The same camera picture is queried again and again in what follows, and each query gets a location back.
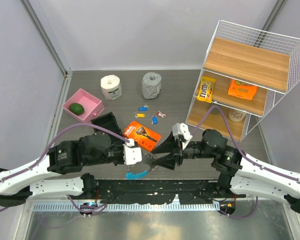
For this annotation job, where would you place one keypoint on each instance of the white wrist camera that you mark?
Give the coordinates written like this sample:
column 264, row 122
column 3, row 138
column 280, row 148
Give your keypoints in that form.
column 132, row 153
column 180, row 131

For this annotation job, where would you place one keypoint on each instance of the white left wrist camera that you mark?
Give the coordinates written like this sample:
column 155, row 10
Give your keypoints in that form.
column 132, row 153

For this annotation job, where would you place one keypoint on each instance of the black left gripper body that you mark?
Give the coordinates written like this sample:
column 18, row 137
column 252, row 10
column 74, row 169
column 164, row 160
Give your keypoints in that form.
column 114, row 154

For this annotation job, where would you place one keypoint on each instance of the black plastic bin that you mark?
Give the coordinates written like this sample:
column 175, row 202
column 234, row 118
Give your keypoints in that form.
column 107, row 121

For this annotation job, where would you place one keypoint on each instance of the orange razor box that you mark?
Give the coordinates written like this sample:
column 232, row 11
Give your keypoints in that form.
column 146, row 138

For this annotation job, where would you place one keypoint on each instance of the green avocado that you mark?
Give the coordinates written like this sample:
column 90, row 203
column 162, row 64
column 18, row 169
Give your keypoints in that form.
column 76, row 109

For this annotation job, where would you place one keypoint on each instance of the white wire wooden shelf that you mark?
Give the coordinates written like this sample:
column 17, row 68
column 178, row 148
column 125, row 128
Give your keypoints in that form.
column 253, row 70

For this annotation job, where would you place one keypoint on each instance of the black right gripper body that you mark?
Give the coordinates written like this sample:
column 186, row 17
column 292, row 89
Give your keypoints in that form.
column 193, row 150

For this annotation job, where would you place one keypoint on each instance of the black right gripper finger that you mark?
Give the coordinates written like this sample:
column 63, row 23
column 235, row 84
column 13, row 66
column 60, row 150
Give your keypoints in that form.
column 166, row 146
column 167, row 161

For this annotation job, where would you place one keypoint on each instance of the metal key organizer blue handle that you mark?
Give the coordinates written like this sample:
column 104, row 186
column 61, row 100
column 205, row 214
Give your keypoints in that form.
column 141, row 169

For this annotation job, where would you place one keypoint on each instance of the pink drawer box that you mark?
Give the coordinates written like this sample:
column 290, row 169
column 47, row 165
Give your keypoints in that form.
column 92, row 106

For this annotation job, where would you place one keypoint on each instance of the blue tag key lower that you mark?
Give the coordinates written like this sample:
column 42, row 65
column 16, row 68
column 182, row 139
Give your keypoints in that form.
column 154, row 120

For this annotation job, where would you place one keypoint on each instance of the grey toilet paper roll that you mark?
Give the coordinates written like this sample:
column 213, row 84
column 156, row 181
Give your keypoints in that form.
column 151, row 85

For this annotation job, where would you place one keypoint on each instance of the white toilet paper roll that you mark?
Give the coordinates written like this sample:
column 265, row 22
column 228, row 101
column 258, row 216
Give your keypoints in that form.
column 111, row 87

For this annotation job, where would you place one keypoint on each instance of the blue tag key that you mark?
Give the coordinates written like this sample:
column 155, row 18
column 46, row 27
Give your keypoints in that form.
column 143, row 108
column 154, row 120

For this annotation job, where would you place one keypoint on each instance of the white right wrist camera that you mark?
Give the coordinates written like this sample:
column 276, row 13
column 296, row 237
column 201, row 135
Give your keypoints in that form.
column 180, row 131

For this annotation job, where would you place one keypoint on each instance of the blue tag key upper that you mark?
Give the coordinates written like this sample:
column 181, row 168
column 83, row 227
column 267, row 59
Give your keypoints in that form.
column 143, row 108

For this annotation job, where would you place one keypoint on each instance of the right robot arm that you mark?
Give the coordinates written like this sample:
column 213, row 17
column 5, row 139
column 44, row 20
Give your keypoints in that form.
column 240, row 173

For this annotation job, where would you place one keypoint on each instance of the black front rail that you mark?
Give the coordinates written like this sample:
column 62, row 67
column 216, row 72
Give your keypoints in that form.
column 156, row 192

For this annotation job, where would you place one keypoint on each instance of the yellow tag key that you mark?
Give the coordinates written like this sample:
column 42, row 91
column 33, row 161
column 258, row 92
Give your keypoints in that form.
column 139, row 115

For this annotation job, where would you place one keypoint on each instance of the yellow candy bag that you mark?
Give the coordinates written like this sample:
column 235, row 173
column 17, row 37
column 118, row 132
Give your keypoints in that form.
column 206, row 88

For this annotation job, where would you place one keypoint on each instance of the orange candy bag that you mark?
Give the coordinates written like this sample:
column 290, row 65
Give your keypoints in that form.
column 242, row 89

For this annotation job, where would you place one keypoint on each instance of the white paper cup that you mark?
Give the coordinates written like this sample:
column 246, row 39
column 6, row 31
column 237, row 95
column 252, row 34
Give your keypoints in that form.
column 236, row 115

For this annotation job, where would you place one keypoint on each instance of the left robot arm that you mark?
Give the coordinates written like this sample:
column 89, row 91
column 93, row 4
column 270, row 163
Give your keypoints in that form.
column 41, row 178

